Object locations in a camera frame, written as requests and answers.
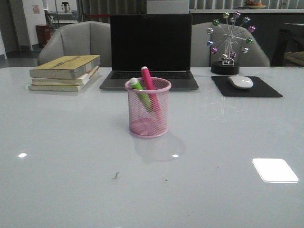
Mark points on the green highlighter pen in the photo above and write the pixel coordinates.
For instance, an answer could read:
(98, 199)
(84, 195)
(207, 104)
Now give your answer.
(135, 84)

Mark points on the pink highlighter pen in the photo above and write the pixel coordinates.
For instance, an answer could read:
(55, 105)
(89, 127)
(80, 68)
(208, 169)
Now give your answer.
(149, 85)

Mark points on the pink mesh pen holder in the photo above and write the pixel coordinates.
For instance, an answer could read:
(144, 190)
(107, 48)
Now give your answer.
(148, 124)

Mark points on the dark grey laptop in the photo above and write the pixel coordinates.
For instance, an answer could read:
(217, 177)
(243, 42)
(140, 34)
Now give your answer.
(161, 42)

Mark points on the middle cream book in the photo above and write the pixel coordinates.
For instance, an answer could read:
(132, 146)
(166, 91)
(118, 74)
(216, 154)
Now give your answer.
(82, 80)

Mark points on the cream book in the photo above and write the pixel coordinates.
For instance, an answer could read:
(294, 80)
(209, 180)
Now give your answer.
(62, 88)
(82, 80)

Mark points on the bottom cream book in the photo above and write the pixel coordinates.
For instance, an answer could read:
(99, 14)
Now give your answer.
(62, 88)

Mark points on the right grey armchair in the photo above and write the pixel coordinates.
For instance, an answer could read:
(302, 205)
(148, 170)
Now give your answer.
(207, 46)

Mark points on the grey armchair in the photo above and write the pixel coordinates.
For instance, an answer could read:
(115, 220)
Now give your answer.
(83, 38)
(207, 46)

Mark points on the white computer mouse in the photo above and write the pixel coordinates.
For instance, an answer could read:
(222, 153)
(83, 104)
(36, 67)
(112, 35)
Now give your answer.
(240, 82)

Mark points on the top yellow book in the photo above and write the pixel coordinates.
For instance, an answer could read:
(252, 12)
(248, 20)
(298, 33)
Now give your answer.
(66, 67)

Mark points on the left grey armchair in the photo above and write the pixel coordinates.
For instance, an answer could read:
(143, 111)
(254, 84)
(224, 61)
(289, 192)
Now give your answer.
(83, 38)

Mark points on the ferris wheel desk toy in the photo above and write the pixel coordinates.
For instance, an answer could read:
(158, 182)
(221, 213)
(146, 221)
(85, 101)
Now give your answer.
(229, 35)

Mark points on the black mouse pad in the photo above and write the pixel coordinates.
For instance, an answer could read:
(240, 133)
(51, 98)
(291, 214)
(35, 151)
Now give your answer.
(259, 88)

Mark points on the red trash bin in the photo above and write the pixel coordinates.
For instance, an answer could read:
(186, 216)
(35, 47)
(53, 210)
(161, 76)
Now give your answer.
(43, 34)

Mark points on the fruit bowl on counter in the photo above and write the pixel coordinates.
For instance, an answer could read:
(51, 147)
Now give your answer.
(254, 5)

